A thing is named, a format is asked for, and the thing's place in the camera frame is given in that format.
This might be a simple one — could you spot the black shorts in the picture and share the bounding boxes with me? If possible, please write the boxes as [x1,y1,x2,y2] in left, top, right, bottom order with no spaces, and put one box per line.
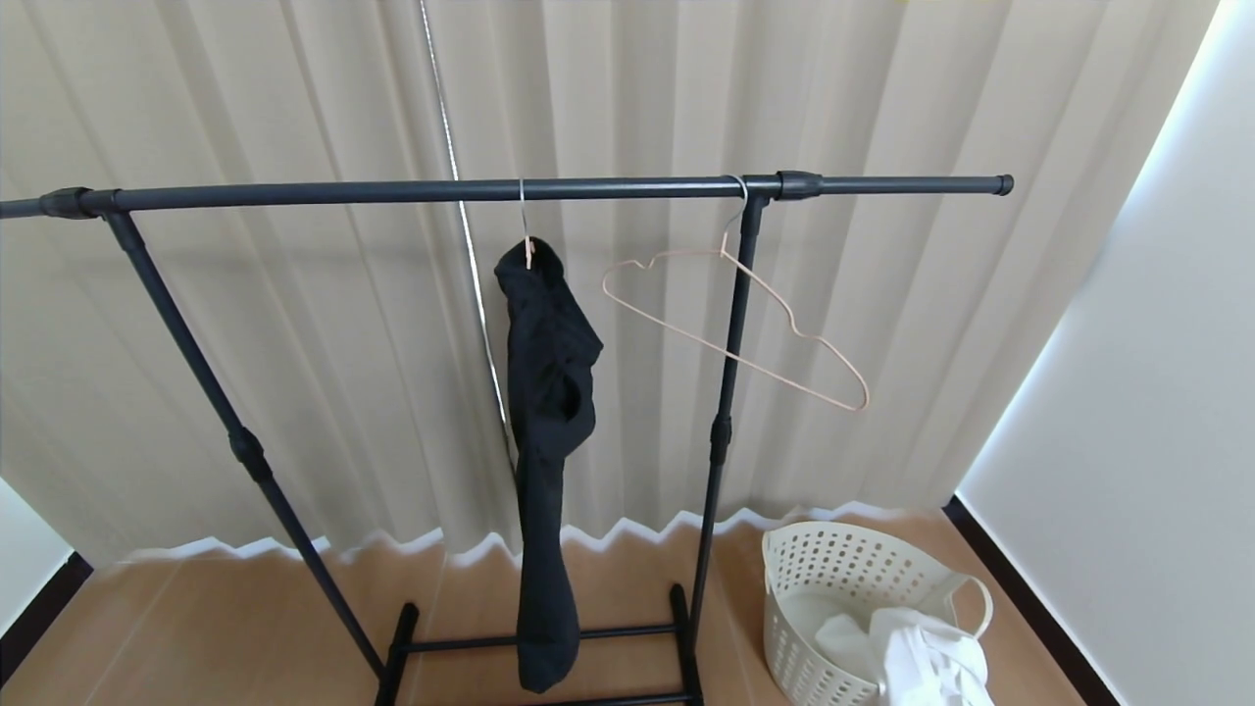
[493,237,605,694]

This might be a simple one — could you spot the black clothes rack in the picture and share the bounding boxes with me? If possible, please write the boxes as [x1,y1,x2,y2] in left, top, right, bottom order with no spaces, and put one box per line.
[0,172,1016,706]

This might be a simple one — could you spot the white printed t-shirt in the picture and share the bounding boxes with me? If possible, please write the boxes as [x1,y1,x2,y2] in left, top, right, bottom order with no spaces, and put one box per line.
[814,606,991,706]

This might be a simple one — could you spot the beige curtain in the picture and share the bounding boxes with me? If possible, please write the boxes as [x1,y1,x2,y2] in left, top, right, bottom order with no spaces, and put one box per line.
[0,0,1222,570]

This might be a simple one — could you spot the pink clothes hanger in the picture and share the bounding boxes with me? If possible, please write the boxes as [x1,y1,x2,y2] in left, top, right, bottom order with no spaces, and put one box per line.
[516,178,537,272]
[601,176,872,413]

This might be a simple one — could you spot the white laundry basket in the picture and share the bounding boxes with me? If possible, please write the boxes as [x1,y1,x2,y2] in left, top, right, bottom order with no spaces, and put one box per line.
[762,522,994,706]

